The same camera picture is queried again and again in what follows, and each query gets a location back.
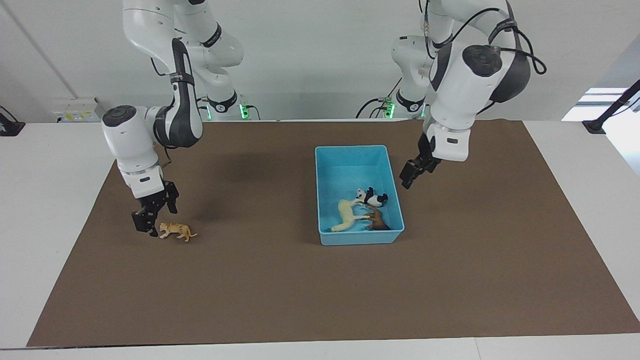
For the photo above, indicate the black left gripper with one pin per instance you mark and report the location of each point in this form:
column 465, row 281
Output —
column 426, row 152

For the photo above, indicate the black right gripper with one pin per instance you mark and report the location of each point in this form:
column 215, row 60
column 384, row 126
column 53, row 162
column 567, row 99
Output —
column 155, row 200

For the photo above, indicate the orange striped tiger toy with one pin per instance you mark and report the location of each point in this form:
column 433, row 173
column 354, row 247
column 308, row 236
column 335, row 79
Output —
column 175, row 230

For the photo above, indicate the black white panda toy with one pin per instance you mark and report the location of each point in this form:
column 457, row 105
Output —
column 374, row 197

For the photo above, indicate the brown lion toy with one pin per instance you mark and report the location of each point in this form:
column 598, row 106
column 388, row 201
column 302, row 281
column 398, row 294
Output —
column 377, row 220

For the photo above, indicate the cream llama toy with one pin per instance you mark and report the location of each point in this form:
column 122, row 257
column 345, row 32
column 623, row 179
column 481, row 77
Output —
column 346, row 212

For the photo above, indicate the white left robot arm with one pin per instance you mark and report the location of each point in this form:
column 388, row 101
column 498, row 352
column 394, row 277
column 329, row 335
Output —
column 465, row 85

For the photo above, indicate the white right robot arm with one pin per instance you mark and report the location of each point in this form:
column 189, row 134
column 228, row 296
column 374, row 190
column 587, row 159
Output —
column 135, row 140

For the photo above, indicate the light blue storage box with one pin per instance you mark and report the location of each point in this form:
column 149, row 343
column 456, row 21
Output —
column 345, row 170

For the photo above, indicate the brown table mat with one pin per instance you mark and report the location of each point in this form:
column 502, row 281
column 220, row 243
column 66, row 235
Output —
column 250, row 290

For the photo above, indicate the small black table clamp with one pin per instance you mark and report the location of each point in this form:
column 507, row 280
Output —
column 10, row 127

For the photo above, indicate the black slanted stand pole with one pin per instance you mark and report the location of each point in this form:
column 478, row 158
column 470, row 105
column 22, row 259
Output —
column 615, row 107

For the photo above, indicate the white wall socket box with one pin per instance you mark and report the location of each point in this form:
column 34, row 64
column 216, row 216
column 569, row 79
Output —
column 75, row 110

